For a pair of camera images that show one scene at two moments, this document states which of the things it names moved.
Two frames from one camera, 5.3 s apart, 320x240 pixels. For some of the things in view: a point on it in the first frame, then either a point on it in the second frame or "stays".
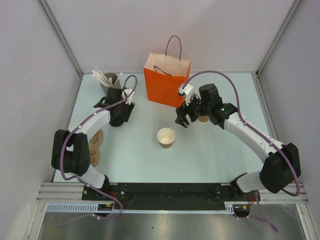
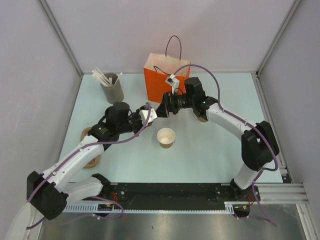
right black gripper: x=182 y=113 → x=163 y=111
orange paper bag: x=164 y=75 stays
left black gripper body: x=124 y=110 → x=135 y=123
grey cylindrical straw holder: x=114 y=79 stays
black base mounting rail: x=145 y=196 stays
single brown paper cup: x=166 y=136 stays
